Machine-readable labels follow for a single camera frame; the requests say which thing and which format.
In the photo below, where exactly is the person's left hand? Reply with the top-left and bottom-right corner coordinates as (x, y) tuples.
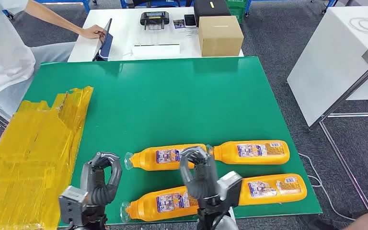
(80, 24), (105, 40)

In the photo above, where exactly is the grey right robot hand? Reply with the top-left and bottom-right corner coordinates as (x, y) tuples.
(179, 146), (219, 201)

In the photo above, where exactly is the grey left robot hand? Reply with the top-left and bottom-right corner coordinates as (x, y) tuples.
(80, 151), (123, 207)

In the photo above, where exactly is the orange detergent bottle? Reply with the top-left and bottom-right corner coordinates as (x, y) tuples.
(207, 140), (291, 166)
(124, 143), (207, 172)
(238, 173), (308, 207)
(120, 185), (200, 223)

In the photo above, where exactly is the black zip case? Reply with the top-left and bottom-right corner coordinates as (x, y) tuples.
(193, 0), (232, 26)

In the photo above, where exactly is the tablet with blue cover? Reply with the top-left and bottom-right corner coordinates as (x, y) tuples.
(92, 18), (114, 61)

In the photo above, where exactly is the white desk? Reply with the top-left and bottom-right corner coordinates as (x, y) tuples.
(67, 6), (245, 62)

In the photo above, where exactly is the black remote controller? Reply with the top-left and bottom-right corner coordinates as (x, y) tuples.
(139, 11), (170, 31)

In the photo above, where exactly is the flat white box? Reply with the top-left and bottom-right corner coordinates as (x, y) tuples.
(132, 44), (181, 60)

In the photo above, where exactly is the yellow taped cardboard sheet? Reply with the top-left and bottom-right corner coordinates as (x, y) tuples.
(0, 85), (94, 230)

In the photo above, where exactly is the green work table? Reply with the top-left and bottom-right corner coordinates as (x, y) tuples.
(22, 56), (323, 228)

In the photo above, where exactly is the printed booklet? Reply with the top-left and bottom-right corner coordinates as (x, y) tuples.
(172, 19), (200, 38)

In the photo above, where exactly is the person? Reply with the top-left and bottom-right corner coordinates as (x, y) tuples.
(308, 206), (368, 230)
(0, 0), (105, 120)

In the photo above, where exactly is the black smartphone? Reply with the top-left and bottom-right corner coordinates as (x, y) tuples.
(184, 14), (197, 28)

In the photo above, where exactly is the brown cardboard box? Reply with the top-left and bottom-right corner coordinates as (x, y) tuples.
(198, 16), (244, 58)

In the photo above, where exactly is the green plastic crate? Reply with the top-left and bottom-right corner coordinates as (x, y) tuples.
(225, 0), (248, 23)

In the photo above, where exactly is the large white table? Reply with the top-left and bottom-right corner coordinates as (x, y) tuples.
(286, 5), (368, 127)

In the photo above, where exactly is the blue metal rack leg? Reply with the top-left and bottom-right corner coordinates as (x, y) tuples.
(322, 0), (339, 15)

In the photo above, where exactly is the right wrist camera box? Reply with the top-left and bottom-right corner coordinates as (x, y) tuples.
(217, 171), (243, 207)

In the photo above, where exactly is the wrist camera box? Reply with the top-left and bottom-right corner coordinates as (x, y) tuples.
(217, 171), (243, 207)
(57, 186), (90, 226)

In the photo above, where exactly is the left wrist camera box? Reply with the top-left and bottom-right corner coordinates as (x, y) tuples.
(57, 186), (90, 226)

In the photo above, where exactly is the thin white power cable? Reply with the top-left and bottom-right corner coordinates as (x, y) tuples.
(298, 152), (357, 221)

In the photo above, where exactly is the grey metal table frame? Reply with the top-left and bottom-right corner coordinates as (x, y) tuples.
(308, 67), (368, 209)

